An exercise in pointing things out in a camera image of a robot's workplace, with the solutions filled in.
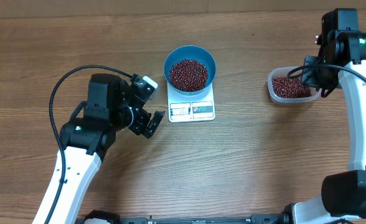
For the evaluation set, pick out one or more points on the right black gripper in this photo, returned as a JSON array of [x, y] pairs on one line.
[[308, 80]]

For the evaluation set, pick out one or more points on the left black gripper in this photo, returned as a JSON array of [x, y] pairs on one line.
[[139, 127]]

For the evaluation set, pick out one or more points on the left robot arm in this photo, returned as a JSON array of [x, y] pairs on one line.
[[113, 104]]

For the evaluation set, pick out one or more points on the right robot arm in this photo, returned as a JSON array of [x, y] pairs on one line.
[[340, 63]]

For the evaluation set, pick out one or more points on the white digital kitchen scale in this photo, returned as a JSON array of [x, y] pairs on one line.
[[190, 108]]

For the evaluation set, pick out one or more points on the red beans in bowl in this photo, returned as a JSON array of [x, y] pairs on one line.
[[188, 75]]

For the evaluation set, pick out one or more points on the blue bowl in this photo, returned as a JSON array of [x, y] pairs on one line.
[[191, 52]]

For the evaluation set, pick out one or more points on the red beans in container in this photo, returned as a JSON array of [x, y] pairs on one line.
[[290, 88]]

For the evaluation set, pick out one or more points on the clear plastic container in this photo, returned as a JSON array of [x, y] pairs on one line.
[[282, 72]]

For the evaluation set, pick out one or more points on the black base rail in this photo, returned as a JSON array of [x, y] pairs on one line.
[[103, 217]]

